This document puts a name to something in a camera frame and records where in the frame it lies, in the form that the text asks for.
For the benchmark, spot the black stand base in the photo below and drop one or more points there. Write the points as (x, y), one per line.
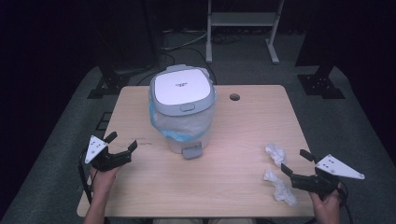
(109, 84)
(320, 84)

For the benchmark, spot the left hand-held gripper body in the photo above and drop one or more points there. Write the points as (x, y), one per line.
(112, 160)

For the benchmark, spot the person's right hand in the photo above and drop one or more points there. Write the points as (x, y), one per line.
(327, 208)

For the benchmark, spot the white metal stand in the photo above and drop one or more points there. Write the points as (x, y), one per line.
(241, 18)

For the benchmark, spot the black floor socket panel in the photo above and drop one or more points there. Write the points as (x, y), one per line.
(103, 121)

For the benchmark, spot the white grey pedal trash can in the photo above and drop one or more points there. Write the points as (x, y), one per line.
(183, 87)

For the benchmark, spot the person's left hand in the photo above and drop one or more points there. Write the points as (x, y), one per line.
(102, 183)

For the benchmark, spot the translucent blue-edged bin liner bag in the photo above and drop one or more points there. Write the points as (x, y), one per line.
(183, 127)

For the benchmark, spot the white paper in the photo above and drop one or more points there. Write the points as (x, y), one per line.
(276, 153)
(281, 188)

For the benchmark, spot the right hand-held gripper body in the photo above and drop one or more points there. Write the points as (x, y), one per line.
(314, 183)

